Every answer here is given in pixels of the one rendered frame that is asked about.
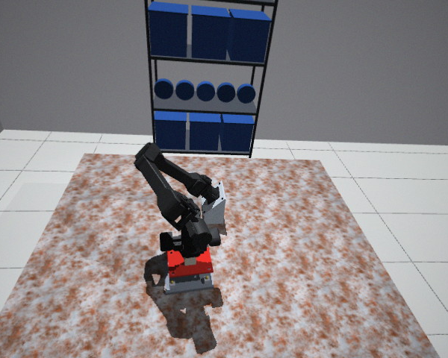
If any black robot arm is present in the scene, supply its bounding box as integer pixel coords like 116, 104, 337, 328
134, 142, 220, 258

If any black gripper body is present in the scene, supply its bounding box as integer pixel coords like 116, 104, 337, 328
160, 227, 221, 251

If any red board with grey handle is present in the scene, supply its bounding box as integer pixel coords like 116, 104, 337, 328
167, 248, 214, 278

